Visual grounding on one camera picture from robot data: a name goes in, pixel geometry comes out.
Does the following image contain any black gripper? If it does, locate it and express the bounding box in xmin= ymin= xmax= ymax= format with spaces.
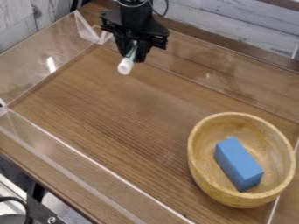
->
xmin=98 ymin=3 xmax=169 ymax=63

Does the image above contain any green Expo marker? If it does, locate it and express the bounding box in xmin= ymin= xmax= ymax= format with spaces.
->
xmin=117 ymin=42 xmax=136 ymax=75

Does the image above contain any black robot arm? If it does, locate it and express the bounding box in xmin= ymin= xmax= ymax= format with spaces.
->
xmin=100 ymin=0 xmax=169 ymax=63

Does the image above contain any brown wooden bowl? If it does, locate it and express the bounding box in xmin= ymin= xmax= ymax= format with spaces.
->
xmin=186 ymin=112 xmax=294 ymax=208

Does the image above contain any blue foam block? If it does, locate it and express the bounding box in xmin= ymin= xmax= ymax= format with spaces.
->
xmin=213 ymin=137 xmax=264 ymax=192

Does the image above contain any black metal table leg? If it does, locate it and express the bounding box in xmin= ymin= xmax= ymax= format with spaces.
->
xmin=31 ymin=183 xmax=46 ymax=202

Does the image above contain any black cable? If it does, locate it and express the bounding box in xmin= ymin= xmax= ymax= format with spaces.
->
xmin=0 ymin=195 xmax=33 ymax=224

